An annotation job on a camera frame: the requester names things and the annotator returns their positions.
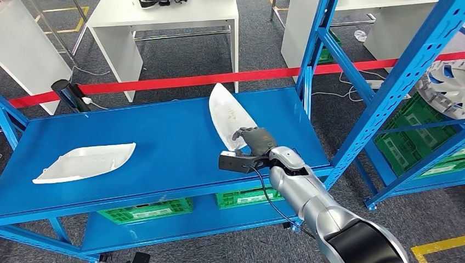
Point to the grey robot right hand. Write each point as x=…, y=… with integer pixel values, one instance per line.
x=259, y=139

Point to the white pointed plastic part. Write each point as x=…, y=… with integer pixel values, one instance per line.
x=229, y=109

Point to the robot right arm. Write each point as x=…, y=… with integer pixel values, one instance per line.
x=308, y=196

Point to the workbench caster wheel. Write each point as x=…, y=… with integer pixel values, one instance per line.
x=287, y=225
x=103, y=257

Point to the low blue steel workbench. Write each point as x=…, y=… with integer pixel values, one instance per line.
x=145, y=145

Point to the tall blue steel shelf rack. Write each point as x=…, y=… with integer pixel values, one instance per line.
x=396, y=87

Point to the white curved plastic part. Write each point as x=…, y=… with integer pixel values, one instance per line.
x=87, y=163

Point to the green plastic crate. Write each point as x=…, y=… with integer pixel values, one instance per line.
x=145, y=212
x=327, y=54
x=410, y=138
x=447, y=167
x=247, y=199

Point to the red barrier belt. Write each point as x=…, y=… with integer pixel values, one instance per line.
x=181, y=82

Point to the wide white table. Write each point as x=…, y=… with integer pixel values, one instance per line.
x=294, y=32

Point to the white power strip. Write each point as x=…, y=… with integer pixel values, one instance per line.
x=374, y=84

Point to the clear crumpled plastic wrap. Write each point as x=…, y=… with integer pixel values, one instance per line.
x=360, y=35

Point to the white table with chrome crossbar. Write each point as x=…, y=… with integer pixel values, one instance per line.
x=163, y=14

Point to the small black device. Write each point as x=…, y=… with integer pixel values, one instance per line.
x=181, y=1

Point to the black headset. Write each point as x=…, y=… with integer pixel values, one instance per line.
x=154, y=3

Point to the white power adapter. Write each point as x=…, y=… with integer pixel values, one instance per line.
x=86, y=100

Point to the white blue wheel cover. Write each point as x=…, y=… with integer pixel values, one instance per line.
x=443, y=90

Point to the yellow floor tape outline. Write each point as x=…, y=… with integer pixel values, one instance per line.
x=78, y=25
x=436, y=247

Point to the white panel table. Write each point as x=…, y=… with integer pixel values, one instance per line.
x=29, y=54

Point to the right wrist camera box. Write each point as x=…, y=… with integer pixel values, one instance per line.
x=236, y=163

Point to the chrome tube frame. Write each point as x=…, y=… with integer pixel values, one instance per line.
x=278, y=16
x=81, y=32

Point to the black stanchion post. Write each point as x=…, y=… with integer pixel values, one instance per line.
x=67, y=94

